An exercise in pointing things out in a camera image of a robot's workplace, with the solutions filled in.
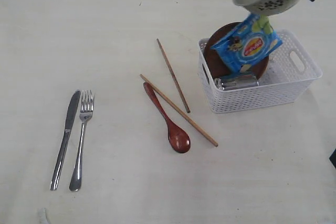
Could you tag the white floral ceramic bowl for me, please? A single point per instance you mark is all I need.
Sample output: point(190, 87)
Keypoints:
point(266, 7)

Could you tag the white perforated plastic basket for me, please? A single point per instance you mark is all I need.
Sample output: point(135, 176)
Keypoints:
point(288, 75)

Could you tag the dark wooden chopstick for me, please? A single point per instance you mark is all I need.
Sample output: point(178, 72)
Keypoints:
point(173, 76)

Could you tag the light wooden chopstick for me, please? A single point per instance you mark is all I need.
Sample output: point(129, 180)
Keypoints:
point(177, 109)

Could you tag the red-brown wooden spoon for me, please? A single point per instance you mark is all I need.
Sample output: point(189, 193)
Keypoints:
point(177, 137)

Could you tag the silver metal fork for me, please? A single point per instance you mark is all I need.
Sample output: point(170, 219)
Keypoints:
point(86, 113)

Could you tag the silver table knife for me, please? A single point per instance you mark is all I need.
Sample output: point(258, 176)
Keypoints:
point(70, 117)

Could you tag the blue chips bag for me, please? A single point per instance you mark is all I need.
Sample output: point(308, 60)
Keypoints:
point(248, 43)

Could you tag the shiny steel cup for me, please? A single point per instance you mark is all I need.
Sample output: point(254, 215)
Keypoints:
point(240, 81)

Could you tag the brown round plate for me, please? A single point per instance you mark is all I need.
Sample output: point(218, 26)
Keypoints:
point(216, 66)

